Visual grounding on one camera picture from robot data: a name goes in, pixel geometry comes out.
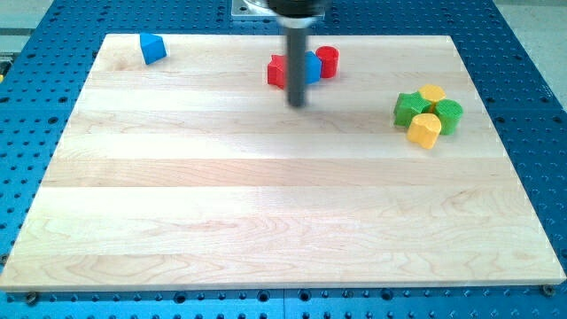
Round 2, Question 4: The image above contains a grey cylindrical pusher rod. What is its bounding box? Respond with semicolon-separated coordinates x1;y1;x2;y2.
286;28;307;107

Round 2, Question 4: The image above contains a blue cube block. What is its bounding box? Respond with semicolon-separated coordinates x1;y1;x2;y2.
306;51;322;84

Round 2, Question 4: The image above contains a red star block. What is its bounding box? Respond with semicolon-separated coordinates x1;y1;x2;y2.
267;55;287;89

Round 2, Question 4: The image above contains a green star block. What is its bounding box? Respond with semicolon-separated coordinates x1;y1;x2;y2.
393;91;431;128

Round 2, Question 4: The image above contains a red cylinder block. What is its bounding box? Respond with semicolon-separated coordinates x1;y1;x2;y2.
315;46;339;79

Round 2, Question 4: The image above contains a blue triangular block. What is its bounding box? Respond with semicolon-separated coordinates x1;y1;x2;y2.
139;33;167;65

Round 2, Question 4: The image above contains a yellow hexagon block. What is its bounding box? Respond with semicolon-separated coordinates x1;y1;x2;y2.
418;84;447;106

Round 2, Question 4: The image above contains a yellow heart block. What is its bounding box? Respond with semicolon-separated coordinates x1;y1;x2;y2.
407;113;442;149

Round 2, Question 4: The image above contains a green cylinder block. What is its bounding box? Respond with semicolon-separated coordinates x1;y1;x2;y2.
433;99;463;135

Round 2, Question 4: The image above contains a light wooden board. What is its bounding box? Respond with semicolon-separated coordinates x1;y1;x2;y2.
1;34;565;292

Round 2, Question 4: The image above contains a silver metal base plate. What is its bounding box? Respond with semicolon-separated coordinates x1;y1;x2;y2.
230;0;330;24

